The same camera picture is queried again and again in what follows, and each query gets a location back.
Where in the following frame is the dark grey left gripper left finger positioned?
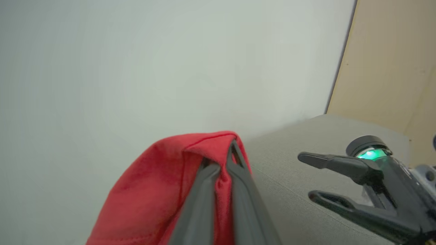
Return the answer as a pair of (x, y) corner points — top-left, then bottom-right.
(169, 157), (221, 245)

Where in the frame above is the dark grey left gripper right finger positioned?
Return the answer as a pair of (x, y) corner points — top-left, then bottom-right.
(226, 140), (282, 245)

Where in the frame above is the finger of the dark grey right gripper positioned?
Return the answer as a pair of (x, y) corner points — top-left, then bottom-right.
(308, 191), (421, 244)
(298, 152), (383, 185)

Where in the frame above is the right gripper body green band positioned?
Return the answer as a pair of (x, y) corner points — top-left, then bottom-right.
(346, 135), (436, 239)

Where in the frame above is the red cloth garment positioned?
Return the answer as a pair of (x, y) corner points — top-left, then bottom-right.
(86, 131), (253, 245)

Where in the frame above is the grey fabric sofa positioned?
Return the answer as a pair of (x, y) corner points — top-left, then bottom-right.
(243, 114), (410, 245)

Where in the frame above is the beige wooden panel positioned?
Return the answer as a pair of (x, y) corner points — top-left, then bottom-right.
(325, 0), (436, 168)

